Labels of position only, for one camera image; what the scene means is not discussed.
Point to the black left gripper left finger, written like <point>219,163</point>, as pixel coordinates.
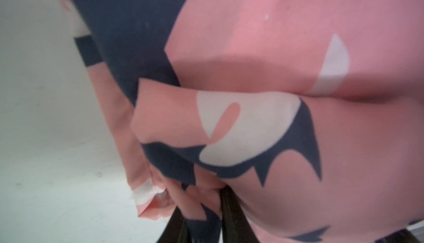
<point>176,230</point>

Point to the pink shark print garment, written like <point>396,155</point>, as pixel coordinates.
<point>311,111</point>

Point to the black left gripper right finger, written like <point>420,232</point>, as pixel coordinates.
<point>236,228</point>

